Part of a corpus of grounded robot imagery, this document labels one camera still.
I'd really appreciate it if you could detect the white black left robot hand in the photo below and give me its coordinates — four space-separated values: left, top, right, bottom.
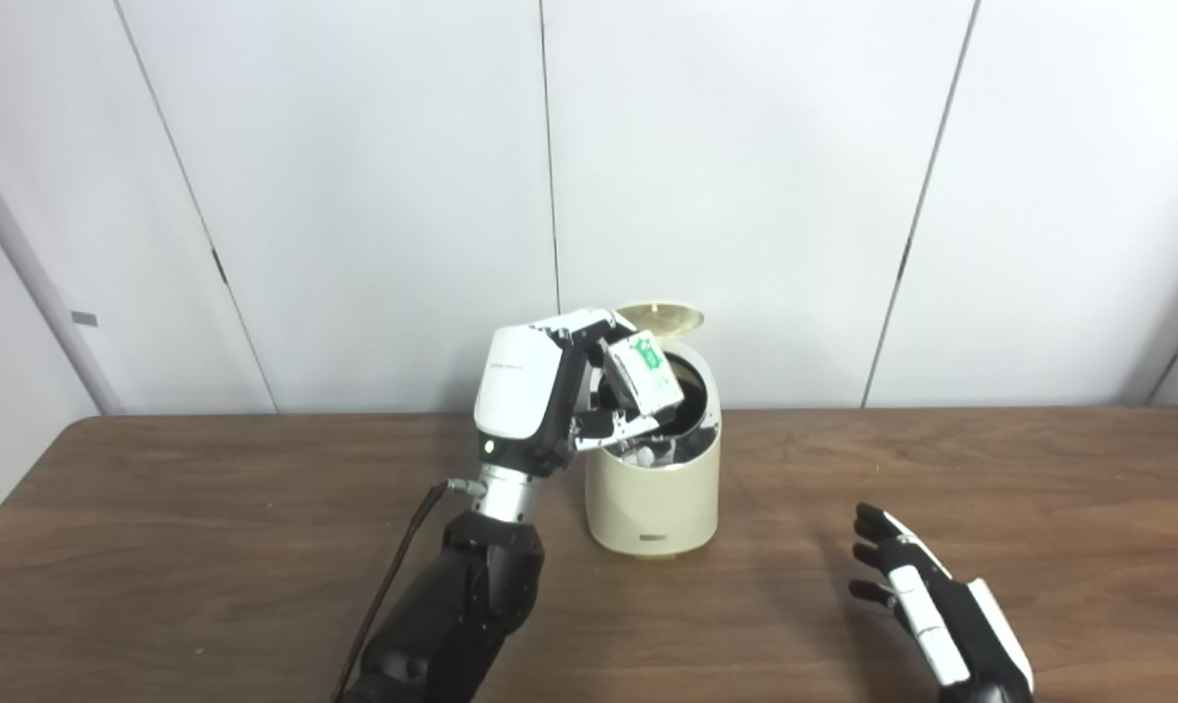
474 310 688 479

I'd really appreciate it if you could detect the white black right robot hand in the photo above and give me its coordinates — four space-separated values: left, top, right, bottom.
849 503 1035 703

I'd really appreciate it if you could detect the green white milk carton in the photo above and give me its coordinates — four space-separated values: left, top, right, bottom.
604 330 686 416

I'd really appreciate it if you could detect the cream-colored round bin lid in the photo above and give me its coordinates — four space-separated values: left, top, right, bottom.
613 303 705 343

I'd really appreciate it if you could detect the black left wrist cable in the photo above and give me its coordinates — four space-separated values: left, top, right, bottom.
330 477 487 703

